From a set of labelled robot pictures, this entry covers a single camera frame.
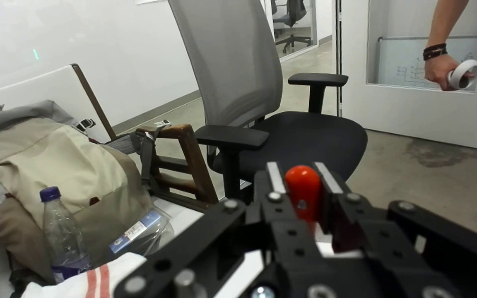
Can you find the person's forearm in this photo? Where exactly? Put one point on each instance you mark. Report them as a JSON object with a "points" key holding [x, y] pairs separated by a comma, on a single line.
{"points": [[447, 22]]}

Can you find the person's hand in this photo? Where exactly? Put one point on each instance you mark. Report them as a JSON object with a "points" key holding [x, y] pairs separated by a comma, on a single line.
{"points": [[437, 70]]}

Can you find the grey mesh office chair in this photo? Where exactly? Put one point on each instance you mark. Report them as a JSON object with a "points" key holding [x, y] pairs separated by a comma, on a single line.
{"points": [[231, 66]]}

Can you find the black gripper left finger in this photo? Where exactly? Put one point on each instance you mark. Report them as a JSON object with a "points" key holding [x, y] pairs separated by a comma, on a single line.
{"points": [[273, 205]]}

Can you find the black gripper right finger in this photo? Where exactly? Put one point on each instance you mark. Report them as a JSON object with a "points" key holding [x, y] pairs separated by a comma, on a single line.
{"points": [[341, 220]]}

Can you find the dark wooden frame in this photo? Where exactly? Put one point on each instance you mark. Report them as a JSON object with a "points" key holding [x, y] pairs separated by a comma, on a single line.
{"points": [[193, 159]]}

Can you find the black office chair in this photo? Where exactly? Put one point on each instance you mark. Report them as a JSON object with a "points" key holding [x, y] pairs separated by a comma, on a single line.
{"points": [[289, 17]]}

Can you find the beige backpack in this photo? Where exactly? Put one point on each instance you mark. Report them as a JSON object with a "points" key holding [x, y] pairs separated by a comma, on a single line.
{"points": [[56, 159]]}

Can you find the plastic water bottle blue cap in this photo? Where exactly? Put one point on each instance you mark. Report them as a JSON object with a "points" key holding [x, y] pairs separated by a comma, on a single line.
{"points": [[61, 237]]}

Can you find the black wristband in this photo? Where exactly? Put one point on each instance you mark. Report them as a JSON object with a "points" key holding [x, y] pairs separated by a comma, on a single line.
{"points": [[433, 51]]}

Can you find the white towel with red stripes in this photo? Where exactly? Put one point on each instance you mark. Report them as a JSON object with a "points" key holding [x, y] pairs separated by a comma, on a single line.
{"points": [[99, 278]]}

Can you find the clear plastic bag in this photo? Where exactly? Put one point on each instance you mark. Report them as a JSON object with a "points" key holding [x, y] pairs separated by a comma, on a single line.
{"points": [[144, 228]]}

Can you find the frosted glass whiteboard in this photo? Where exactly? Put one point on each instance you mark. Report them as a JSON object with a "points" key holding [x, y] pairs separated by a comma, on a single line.
{"points": [[404, 60]]}

